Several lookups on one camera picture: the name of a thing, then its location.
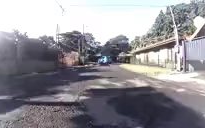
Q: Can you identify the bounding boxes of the blue vehicle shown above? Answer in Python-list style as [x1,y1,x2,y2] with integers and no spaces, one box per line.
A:
[98,55,112,66]

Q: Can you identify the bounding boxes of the grey asphalt road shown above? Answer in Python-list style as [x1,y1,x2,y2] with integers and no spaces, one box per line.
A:
[0,63,205,128]

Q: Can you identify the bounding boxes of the red brick building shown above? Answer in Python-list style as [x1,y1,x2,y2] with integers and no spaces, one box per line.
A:
[58,49,80,68]

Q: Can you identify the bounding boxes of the grass verge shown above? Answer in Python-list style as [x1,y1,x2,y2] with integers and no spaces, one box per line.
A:
[119,63,175,77]

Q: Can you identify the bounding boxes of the low building with tiled roof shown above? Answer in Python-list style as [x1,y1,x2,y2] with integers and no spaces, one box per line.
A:
[129,35,182,70]

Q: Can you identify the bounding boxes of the leaning utility pole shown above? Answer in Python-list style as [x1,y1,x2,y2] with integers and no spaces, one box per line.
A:
[169,5,182,72]

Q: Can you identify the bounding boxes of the row of trees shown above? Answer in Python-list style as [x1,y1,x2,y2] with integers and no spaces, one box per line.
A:
[129,0,205,51]

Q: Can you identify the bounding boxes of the pale concrete pavement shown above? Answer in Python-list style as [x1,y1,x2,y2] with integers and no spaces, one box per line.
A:
[156,70,205,88]

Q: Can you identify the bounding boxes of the grey metal gate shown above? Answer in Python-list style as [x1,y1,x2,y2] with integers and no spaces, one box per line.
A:
[182,33,205,72]

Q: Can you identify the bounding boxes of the overhead wires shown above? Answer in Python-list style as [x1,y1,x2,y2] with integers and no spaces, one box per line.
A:
[54,0,171,17]

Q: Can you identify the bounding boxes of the long grey wall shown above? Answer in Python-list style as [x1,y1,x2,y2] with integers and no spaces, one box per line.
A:
[0,31,61,77]

